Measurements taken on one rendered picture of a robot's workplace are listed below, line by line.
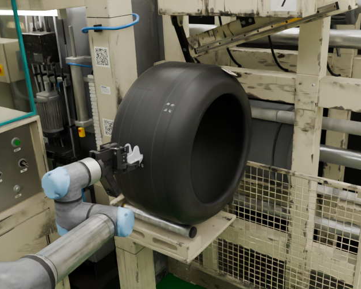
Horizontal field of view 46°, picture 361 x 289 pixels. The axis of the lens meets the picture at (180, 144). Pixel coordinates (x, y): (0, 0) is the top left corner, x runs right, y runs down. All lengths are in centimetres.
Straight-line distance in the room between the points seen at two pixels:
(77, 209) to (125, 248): 89
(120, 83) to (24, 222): 73
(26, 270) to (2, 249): 110
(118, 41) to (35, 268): 102
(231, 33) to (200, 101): 48
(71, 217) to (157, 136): 38
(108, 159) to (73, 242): 36
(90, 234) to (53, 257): 14
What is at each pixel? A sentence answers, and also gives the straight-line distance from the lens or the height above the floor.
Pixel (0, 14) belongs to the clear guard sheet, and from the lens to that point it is 180.
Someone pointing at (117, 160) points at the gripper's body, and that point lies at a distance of 125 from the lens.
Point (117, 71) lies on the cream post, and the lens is 166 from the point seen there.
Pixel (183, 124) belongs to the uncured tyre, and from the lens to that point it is 135.
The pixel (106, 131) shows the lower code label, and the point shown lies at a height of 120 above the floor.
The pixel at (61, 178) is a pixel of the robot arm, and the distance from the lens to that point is 113.
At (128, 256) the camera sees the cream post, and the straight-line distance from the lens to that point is 204.
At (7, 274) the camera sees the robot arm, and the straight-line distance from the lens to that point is 85.
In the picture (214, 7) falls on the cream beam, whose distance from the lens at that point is 166.
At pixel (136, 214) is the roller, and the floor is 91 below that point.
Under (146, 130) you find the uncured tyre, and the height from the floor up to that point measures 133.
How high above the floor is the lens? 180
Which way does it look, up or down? 22 degrees down
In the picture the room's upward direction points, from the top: 3 degrees counter-clockwise
